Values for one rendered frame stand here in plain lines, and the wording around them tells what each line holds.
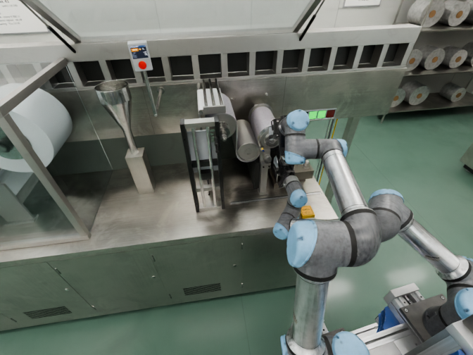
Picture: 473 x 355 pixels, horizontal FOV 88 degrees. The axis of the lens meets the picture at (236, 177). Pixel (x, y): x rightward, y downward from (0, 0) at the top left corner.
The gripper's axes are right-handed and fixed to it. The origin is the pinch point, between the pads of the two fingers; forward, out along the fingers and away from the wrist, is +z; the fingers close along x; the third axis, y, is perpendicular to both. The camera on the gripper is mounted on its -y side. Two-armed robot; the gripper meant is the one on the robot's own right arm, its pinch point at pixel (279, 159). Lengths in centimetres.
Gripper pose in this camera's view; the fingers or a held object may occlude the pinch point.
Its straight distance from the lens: 140.5
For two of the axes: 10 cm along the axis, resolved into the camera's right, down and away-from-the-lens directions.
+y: -0.2, -7.5, -6.6
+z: -1.4, -6.5, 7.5
